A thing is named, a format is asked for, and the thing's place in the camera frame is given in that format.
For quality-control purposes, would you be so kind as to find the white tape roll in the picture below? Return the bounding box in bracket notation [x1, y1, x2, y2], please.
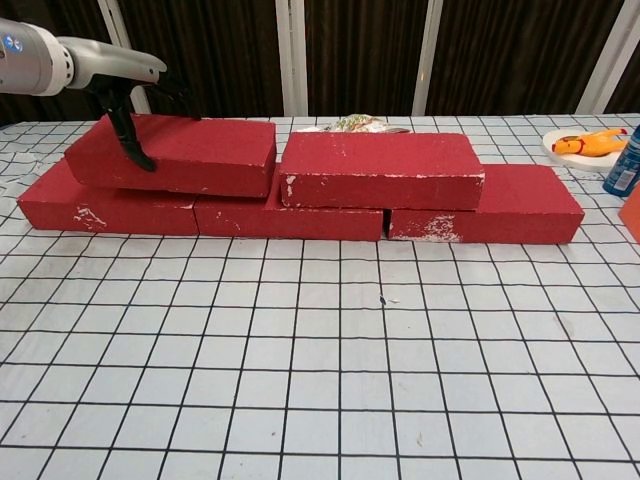
[542, 128, 626, 174]

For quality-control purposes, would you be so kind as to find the yellow rubber chicken toy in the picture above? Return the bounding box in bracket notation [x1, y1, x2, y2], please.
[551, 127, 630, 160]

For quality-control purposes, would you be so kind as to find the blue spray bottle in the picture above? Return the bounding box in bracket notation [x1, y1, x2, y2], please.
[602, 123, 640, 196]

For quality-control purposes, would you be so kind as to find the white frame post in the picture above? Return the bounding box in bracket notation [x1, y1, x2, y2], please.
[574, 0, 631, 115]
[412, 0, 444, 116]
[274, 0, 309, 117]
[97, 0, 154, 120]

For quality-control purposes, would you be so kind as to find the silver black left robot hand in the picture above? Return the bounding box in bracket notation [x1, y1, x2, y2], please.
[59, 37, 202, 174]

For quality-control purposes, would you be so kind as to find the red rectangular foam brick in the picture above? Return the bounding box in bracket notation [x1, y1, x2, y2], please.
[193, 174, 385, 242]
[17, 158, 201, 236]
[383, 163, 585, 245]
[64, 113, 278, 199]
[278, 132, 486, 211]

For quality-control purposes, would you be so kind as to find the silver printed snack bag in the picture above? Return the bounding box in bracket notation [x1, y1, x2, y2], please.
[292, 113, 411, 136]

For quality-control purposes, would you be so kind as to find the orange cube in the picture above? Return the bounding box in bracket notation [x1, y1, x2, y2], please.
[617, 182, 640, 231]

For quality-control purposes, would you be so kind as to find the dark brown curtain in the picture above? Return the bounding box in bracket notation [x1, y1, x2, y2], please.
[0, 0, 640, 127]

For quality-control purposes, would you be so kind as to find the white black-grid tablecloth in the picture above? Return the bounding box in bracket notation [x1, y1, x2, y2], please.
[0, 114, 640, 480]

